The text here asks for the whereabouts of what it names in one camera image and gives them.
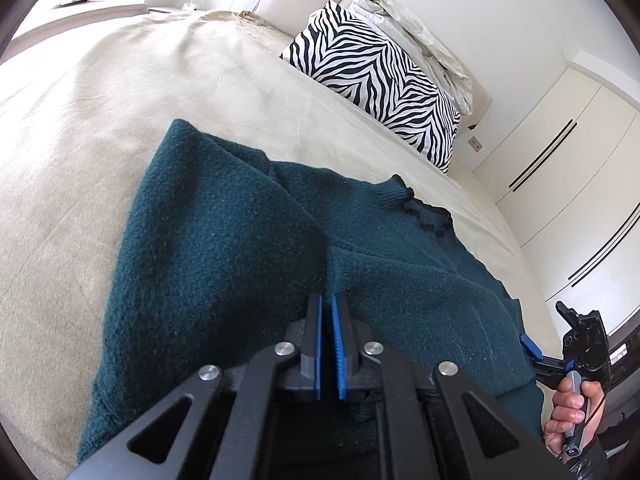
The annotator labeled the dark teal knit sweater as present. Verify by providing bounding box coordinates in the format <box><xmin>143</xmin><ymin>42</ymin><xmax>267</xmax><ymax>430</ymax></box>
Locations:
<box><xmin>78</xmin><ymin>119</ymin><xmax>544</xmax><ymax>460</ymax></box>

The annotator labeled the person's right hand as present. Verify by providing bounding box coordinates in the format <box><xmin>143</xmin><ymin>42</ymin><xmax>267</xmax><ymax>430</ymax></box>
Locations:
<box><xmin>544</xmin><ymin>377</ymin><xmax>604</xmax><ymax>455</ymax></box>

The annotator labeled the zebra print pillow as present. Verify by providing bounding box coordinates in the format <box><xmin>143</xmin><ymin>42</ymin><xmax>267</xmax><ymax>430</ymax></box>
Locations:
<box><xmin>280</xmin><ymin>1</ymin><xmax>460</xmax><ymax>172</ymax></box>

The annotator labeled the crumpled white duvet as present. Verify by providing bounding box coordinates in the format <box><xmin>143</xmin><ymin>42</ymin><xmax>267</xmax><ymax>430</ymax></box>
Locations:
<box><xmin>348</xmin><ymin>0</ymin><xmax>474</xmax><ymax>116</ymax></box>

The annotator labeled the cream bed sheet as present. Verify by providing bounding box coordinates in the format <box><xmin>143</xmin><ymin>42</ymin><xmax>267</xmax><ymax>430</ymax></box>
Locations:
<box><xmin>1</xmin><ymin>12</ymin><xmax>561</xmax><ymax>479</ymax></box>

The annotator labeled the white wardrobe with black handles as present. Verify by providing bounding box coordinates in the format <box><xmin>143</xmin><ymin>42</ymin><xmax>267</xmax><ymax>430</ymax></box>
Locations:
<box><xmin>475</xmin><ymin>68</ymin><xmax>639</xmax><ymax>333</ymax></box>

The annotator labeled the wall power socket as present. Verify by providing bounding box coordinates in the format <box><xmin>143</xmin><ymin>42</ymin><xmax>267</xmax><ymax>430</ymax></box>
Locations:
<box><xmin>469</xmin><ymin>136</ymin><xmax>483</xmax><ymax>152</ymax></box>

